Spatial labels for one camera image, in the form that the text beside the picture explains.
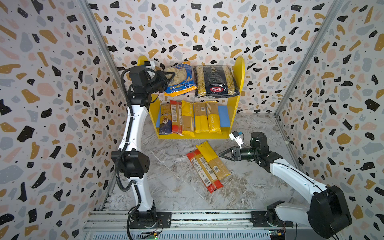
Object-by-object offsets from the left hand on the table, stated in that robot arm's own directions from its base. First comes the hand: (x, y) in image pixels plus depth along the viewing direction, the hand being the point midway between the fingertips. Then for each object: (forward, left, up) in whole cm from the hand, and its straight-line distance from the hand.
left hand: (176, 69), depth 69 cm
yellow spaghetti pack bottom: (-1, -20, -33) cm, 39 cm away
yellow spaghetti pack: (+1, -4, -35) cm, 35 cm away
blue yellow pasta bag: (0, +11, -33) cm, 35 cm away
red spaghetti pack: (+2, +4, -34) cm, 34 cm away
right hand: (-30, -21, -27) cm, 45 cm away
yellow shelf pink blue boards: (+8, -31, -36) cm, 48 cm away
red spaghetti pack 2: (-29, -14, -47) cm, 57 cm away
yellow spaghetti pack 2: (+1, -12, -34) cm, 36 cm away
